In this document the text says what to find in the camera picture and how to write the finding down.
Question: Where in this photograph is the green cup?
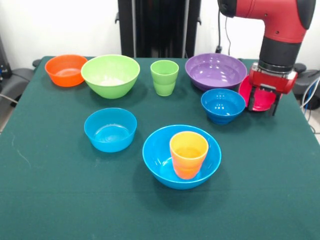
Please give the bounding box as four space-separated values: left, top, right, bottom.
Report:
150 59 180 97

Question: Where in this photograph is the small dark blue bowl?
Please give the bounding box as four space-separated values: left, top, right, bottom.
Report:
200 88 247 125

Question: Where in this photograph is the large purple bowl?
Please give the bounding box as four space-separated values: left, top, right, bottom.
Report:
184 53 248 92

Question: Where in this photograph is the black pedestal leg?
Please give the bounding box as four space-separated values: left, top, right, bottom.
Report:
287 62 320 111
0 58 42 101

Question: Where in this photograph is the large light blue bowl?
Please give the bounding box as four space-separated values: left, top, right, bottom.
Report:
141 124 222 190

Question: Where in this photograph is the orange bowl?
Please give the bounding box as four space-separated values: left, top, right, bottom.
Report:
44 54 89 88

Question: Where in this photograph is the black cable with plug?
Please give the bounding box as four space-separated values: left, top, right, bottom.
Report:
215 9 233 54

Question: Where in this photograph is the dark green table cloth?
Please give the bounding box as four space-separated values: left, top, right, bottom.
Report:
0 56 320 240

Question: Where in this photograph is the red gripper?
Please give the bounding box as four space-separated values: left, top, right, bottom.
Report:
247 66 299 117

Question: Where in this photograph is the small pink bowl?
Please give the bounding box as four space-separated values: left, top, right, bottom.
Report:
238 74 276 112

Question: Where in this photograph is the orange cup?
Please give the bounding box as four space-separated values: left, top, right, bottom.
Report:
169 131 210 180

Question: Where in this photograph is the floor cable tangle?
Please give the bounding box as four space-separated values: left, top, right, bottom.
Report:
301 76 320 133

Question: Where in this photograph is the large green bowl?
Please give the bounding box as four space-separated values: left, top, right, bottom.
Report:
80 54 141 100

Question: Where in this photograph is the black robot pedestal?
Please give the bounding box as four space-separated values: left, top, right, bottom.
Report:
114 0 202 59

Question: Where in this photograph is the small light blue bowl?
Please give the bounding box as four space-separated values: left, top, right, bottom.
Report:
83 107 138 153

